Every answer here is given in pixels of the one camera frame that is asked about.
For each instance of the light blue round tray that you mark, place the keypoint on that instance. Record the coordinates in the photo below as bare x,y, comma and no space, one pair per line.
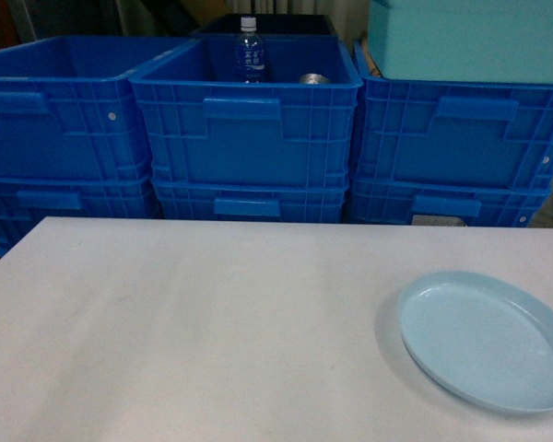
482,339

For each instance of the blue crate lower middle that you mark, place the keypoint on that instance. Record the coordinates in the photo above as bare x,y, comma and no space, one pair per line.
222,202

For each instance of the blue crate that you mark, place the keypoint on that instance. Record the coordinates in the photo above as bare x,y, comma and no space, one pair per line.
222,202
24,203
68,110
479,135
393,202
206,126

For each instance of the blue crate upper middle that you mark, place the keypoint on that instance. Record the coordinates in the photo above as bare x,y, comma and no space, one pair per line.
206,126

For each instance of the blue crate lower right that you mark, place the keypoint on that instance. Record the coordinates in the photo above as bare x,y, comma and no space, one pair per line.
393,202

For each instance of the metal can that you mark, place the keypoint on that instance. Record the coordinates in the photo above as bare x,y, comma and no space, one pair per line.
313,79

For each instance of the clear water bottle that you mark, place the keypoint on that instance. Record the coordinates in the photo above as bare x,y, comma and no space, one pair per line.
250,52

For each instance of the blue crate upper right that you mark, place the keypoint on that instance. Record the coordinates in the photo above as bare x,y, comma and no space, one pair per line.
479,135

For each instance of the blue crate upper left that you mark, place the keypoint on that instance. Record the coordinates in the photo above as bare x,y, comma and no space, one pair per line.
68,110

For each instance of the blue crate lower left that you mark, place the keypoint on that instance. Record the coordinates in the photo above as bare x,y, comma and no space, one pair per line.
24,203

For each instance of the teal foam box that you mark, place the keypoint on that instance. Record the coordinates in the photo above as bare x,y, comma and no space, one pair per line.
463,41

